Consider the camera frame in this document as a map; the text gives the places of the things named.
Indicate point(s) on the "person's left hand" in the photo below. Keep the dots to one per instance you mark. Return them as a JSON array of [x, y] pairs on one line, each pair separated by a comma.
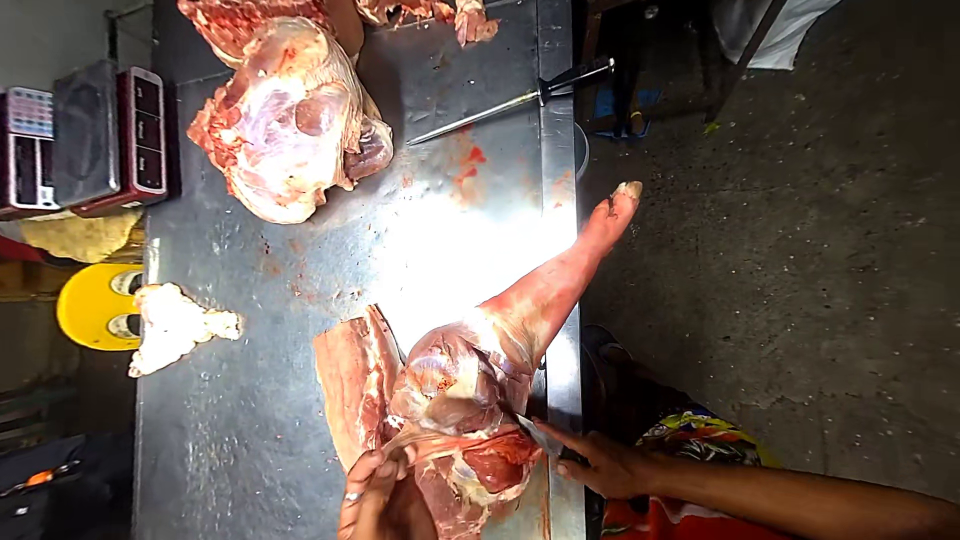
[[382, 506]]

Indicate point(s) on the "person's right hand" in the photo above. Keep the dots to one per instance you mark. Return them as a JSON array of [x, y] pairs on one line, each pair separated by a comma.
[[611, 471]]

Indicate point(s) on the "person's left fingers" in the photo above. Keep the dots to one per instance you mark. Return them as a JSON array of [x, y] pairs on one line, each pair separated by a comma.
[[369, 487]]

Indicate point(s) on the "person's right thumb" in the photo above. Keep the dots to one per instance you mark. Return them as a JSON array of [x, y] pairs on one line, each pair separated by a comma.
[[576, 471]]

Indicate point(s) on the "person's right index finger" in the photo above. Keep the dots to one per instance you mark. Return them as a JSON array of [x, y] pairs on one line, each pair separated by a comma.
[[566, 437]]

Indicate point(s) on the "raw pork leg with trotter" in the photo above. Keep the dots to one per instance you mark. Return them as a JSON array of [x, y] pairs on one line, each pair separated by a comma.
[[551, 300]]

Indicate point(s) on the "large raw pork shoulder piece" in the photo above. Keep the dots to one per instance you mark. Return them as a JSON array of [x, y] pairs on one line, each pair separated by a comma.
[[289, 135]]

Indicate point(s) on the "person's right forearm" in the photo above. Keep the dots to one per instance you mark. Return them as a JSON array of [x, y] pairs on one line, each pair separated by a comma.
[[787, 495]]

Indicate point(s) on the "person's legs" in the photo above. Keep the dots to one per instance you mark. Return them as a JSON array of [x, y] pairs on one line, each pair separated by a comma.
[[615, 367]]

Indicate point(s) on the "person's body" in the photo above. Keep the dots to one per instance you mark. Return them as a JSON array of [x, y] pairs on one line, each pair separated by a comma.
[[664, 517]]

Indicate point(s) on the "raw pork slab with skin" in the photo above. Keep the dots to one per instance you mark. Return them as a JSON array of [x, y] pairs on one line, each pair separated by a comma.
[[349, 382]]

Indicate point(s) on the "white fat piece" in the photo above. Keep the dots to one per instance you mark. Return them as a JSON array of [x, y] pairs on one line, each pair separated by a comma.
[[172, 326]]

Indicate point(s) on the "black bag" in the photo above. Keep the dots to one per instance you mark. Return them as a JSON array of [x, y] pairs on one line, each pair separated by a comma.
[[97, 495]]

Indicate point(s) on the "grey round bucket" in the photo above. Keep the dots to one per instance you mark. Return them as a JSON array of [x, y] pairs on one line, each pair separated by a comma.
[[583, 150]]

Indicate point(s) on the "yellow smiley face stool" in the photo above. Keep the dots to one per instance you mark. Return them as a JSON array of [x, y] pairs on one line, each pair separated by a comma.
[[90, 307]]

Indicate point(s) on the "blue slippers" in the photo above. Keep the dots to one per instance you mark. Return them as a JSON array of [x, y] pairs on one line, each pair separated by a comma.
[[604, 106]]

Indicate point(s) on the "yellow cloth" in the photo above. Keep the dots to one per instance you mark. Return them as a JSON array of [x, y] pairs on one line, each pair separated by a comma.
[[82, 234]]

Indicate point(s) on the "small raw trotter piece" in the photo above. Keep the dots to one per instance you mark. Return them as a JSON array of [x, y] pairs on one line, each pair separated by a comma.
[[472, 24]]

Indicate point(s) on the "raw meat piece with bone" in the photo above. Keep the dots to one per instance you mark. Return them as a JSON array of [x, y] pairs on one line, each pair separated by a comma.
[[435, 10]]

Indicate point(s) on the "red scale with metal plate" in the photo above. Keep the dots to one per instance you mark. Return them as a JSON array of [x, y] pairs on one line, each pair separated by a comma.
[[88, 139]]

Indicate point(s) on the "white sack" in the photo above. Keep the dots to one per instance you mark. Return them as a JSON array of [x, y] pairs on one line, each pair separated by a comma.
[[780, 34]]

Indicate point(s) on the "red scale with keypad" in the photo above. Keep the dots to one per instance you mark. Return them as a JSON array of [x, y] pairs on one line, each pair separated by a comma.
[[19, 169]]

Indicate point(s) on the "raw red rib meat piece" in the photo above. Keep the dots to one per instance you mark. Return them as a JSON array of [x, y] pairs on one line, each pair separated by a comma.
[[225, 22]]

